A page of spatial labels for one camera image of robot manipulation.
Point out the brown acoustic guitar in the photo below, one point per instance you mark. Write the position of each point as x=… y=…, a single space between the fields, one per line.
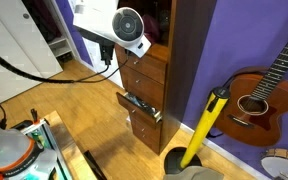
x=267 y=126

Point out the tall brown wooden cabinet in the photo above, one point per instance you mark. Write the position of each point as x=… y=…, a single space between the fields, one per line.
x=190 y=66

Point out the white closet door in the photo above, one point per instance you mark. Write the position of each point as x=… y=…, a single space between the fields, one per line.
x=4 y=66
x=34 y=40

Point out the yellow pole with black cap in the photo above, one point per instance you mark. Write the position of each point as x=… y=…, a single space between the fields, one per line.
x=202 y=128

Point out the grey cloth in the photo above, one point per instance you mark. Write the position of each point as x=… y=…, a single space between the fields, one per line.
x=194 y=174

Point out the open drawer with clutter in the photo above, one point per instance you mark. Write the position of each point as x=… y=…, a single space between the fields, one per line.
x=134 y=108

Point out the white closet shelf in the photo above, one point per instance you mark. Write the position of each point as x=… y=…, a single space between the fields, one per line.
x=61 y=48

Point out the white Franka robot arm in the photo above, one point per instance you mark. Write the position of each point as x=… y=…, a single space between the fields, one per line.
x=94 y=20

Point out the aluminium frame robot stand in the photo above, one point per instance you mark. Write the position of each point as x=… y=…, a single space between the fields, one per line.
x=50 y=140

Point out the banjo with white head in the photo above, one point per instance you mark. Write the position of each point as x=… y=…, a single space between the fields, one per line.
x=280 y=166

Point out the black flat object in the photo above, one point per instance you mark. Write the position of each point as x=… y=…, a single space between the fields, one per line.
x=94 y=166

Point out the black round pole base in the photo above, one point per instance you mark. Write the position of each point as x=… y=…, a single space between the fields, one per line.
x=174 y=160

